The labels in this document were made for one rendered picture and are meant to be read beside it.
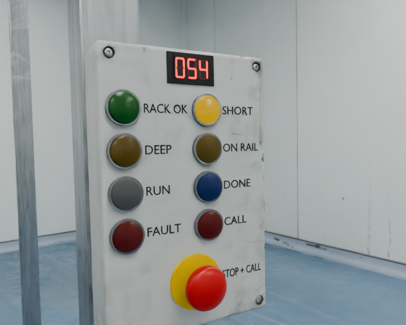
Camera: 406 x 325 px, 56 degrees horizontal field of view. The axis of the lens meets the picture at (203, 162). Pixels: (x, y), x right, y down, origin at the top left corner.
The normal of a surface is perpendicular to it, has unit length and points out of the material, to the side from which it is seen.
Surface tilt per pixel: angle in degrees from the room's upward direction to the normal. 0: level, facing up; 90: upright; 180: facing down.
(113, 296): 90
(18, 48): 90
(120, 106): 90
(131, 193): 88
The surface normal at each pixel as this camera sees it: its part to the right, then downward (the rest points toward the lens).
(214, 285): 0.53, -0.04
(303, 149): -0.79, 0.04
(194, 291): 0.07, 0.01
